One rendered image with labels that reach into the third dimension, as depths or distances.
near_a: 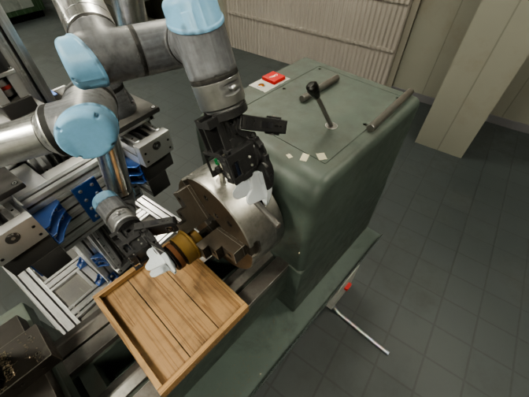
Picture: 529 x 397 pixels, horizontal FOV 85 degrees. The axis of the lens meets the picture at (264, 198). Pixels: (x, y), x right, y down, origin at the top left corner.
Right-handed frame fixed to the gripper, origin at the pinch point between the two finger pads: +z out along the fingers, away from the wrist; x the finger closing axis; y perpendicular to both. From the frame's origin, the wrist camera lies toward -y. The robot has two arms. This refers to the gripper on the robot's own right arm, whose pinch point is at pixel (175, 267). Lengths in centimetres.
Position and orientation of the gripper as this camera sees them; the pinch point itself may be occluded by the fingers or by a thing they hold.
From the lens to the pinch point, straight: 78.4
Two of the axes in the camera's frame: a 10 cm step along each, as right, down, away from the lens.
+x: -0.1, -6.7, -7.5
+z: 7.1, 5.2, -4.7
